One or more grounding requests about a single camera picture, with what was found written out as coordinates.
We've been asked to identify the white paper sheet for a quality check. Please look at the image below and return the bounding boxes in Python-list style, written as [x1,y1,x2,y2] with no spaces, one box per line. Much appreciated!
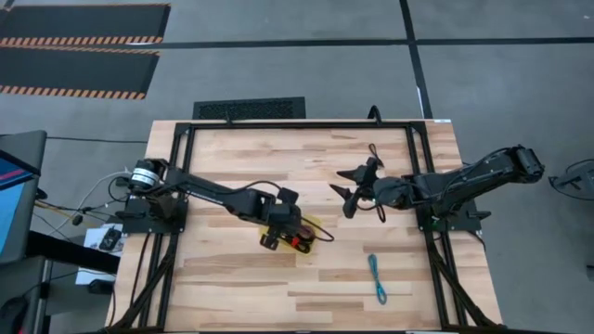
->
[73,266,117,286]
[83,223,125,257]

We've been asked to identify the black hazard-striped floor mat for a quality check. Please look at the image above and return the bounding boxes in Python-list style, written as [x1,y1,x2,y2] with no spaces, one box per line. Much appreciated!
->
[0,3,172,47]
[0,45,161,101]

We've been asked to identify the white power cable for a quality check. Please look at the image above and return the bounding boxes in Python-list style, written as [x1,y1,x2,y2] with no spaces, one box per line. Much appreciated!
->
[45,170,134,236]

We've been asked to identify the monitor with blue screen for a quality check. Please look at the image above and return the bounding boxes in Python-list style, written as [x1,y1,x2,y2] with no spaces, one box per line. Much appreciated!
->
[0,129,48,266]

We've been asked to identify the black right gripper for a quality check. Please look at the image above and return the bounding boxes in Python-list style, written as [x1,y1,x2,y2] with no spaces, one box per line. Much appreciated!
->
[329,156,415,219]

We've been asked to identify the yellow translucent plastic bin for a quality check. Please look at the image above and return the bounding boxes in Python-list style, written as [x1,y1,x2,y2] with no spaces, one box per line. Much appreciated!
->
[256,212,322,256]

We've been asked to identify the black cable with red tie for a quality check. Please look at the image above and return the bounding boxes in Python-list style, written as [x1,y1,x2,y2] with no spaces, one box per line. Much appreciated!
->
[286,225,319,250]

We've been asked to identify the black aluminium table frame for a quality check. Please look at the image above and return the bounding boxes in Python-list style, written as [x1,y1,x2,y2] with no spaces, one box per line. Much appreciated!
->
[105,119,505,333]

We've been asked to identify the black floor vent grille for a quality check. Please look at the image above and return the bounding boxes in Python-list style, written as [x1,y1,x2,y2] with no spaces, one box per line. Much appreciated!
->
[192,96,307,121]

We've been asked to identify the blue USB-C cable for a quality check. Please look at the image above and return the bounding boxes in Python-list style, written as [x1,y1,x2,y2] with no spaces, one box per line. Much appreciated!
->
[368,252,389,306]

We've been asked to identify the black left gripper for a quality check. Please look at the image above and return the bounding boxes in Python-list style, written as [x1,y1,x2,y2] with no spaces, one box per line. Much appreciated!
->
[258,186,313,251]

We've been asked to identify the black computer mouse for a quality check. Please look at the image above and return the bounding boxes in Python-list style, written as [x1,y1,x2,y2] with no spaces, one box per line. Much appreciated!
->
[0,295,30,334]

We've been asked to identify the black handheld controller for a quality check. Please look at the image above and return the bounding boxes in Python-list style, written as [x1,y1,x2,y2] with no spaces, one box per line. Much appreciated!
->
[98,225,123,252]

